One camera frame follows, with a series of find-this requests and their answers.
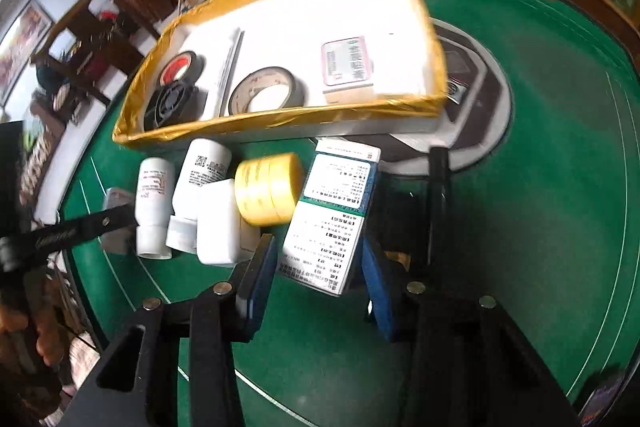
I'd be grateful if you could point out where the white power adapter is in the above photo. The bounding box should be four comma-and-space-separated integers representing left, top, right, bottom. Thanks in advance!
196, 178, 263, 267

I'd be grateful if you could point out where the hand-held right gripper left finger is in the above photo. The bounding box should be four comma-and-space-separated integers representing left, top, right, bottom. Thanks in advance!
62, 233, 278, 427

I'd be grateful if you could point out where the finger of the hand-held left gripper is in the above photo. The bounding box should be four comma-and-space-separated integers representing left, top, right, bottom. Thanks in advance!
0, 206, 140, 275

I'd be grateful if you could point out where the black tape roll white core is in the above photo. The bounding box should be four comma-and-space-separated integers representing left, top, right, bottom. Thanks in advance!
227, 66, 308, 116

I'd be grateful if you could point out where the wooden chair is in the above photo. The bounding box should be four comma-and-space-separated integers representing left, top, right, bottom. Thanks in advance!
30, 0, 151, 108

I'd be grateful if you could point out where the black tape roll red core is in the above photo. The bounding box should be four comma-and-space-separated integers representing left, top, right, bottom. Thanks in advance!
157, 51, 206, 86

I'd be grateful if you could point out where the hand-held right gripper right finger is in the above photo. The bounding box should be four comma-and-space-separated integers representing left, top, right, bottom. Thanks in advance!
361, 237, 583, 427

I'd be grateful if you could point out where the white paint marker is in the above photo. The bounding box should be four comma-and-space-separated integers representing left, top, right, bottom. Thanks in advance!
216, 28, 246, 118

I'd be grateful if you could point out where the black pen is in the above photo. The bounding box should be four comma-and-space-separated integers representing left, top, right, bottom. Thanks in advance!
425, 146, 453, 268

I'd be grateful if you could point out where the yellow round jar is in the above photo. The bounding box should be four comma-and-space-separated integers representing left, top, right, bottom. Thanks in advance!
234, 152, 306, 226

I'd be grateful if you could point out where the silver red plaster packet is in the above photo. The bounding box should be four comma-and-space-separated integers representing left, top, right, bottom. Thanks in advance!
320, 36, 376, 88

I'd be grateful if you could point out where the blue white medicine box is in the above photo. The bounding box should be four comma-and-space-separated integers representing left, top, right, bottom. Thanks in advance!
277, 139, 382, 297

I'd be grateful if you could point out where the person's left hand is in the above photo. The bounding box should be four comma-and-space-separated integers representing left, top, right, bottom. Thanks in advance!
0, 292, 68, 370

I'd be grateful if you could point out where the framed wall picture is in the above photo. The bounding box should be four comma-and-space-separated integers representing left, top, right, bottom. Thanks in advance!
0, 0, 55, 108

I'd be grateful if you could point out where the grey table centre console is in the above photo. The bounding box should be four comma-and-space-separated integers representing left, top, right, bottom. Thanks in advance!
385, 18, 515, 175

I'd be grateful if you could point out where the yellow taped white tray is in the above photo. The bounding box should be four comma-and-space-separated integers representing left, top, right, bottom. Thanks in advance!
112, 0, 448, 150

